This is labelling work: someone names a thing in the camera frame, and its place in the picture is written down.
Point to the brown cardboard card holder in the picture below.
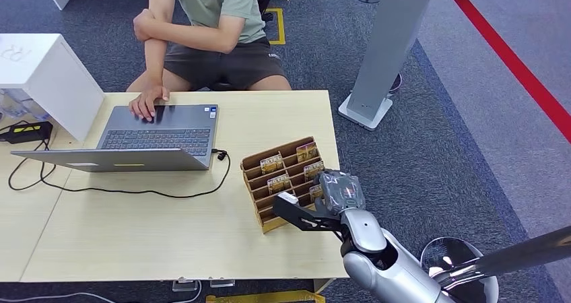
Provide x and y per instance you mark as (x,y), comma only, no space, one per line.
(263,216)

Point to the yellow floor marking tape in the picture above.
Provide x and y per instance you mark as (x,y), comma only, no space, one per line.
(281,26)

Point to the person's left forearm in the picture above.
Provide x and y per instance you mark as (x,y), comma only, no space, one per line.
(196,35)

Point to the grey kiosk stand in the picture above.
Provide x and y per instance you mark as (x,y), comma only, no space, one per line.
(392,38)

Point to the person's left hand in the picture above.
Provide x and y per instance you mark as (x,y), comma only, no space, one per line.
(143,24)

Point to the metal table clamp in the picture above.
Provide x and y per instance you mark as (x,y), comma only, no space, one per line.
(221,283)
(185,285)

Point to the black power adapter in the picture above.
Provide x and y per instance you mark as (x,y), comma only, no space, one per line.
(27,132)

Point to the person's right hand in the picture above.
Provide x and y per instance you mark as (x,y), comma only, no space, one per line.
(145,102)

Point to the white cabinet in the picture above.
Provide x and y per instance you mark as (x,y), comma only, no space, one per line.
(49,73)

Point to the person's right forearm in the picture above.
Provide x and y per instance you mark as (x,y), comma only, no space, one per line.
(155,64)

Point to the yellow strip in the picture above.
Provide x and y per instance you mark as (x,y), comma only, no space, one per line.
(267,298)

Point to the clear plastic container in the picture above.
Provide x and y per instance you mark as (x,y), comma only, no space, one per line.
(18,104)

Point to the grey open laptop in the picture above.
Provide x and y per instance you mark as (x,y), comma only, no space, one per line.
(178,122)

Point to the black bracket wrist camera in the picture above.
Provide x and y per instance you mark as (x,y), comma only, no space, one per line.
(308,220)

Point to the chrome pedestal stand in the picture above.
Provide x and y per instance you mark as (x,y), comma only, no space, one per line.
(490,261)

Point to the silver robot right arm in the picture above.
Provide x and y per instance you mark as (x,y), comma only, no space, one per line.
(392,270)

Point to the red floor tape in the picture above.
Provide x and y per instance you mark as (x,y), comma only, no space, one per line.
(513,62)

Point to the person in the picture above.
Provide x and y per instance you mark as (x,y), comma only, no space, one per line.
(214,2)

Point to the black round base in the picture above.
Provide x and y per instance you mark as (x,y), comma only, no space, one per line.
(397,83)

